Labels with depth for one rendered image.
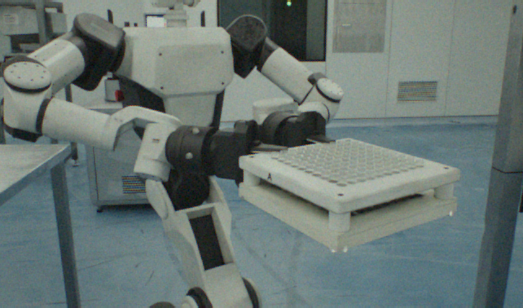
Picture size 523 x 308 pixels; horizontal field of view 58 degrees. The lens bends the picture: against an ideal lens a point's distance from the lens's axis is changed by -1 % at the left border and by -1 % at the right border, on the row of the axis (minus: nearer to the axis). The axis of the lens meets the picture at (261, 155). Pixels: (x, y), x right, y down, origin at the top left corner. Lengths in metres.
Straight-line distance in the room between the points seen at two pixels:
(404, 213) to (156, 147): 0.45
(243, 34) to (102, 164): 2.29
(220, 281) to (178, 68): 0.53
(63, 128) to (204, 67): 0.43
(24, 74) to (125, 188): 2.59
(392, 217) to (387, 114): 6.01
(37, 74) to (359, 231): 0.63
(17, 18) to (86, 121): 3.43
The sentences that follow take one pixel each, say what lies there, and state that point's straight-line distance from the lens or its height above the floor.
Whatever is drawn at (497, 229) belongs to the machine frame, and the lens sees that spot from 1.47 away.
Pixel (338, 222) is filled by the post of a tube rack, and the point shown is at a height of 1.04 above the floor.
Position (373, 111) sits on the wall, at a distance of 6.60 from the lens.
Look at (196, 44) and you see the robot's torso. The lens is 1.19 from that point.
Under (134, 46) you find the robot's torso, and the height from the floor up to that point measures 1.24.
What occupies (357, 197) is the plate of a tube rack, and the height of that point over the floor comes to 1.07.
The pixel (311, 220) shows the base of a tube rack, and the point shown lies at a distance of 0.65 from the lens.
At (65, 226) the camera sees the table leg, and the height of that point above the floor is 0.60.
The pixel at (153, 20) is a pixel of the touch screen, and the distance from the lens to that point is 3.66.
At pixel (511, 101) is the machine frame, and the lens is 1.38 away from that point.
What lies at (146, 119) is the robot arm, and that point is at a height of 1.12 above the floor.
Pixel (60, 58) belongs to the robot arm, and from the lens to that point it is 1.06.
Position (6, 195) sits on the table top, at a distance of 1.37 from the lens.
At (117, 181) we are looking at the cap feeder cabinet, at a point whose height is 0.24.
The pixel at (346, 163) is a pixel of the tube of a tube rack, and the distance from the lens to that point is 0.73.
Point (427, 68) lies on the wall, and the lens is 6.81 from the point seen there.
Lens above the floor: 1.28
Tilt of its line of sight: 15 degrees down
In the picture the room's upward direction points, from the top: straight up
